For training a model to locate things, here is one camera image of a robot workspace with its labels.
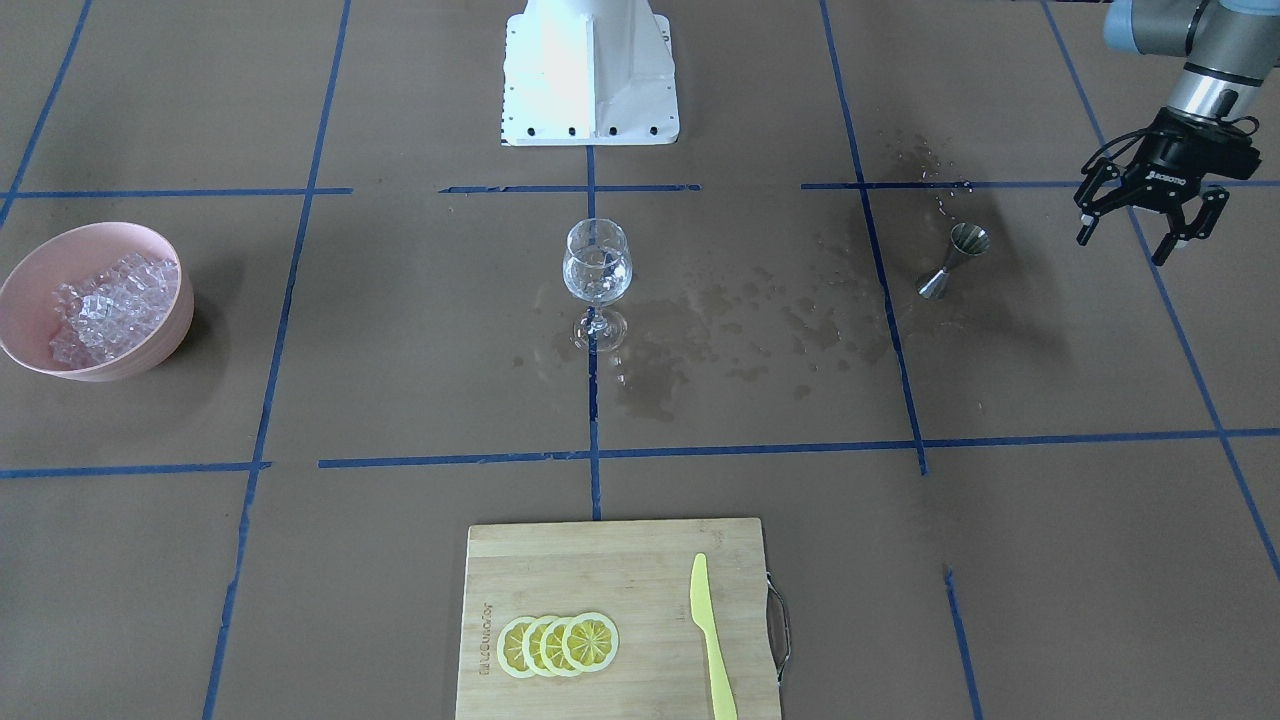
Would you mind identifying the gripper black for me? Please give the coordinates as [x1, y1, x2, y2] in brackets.
[1074, 108, 1261, 266]

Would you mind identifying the steel cocktail jigger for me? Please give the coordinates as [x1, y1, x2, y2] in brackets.
[916, 222, 991, 300]

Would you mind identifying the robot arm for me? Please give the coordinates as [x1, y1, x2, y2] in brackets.
[1073, 1, 1279, 266]

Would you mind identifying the clear wine glass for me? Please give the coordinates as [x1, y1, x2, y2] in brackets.
[562, 218, 634, 354]

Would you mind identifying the pile of clear ice cubes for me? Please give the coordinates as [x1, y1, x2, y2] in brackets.
[49, 252, 180, 370]

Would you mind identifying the bamboo cutting board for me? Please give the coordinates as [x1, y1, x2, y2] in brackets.
[454, 518, 782, 719]

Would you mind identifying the yellow plastic knife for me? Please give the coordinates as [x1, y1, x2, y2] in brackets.
[687, 552, 739, 719]

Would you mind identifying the lemon slice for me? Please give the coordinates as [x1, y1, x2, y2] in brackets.
[539, 616, 586, 676]
[561, 611, 620, 673]
[521, 615, 559, 676]
[498, 616, 536, 679]

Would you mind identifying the pink bowl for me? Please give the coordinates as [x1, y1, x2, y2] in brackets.
[3, 222, 195, 382]

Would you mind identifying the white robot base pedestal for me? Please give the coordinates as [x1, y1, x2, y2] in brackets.
[500, 1, 681, 147]

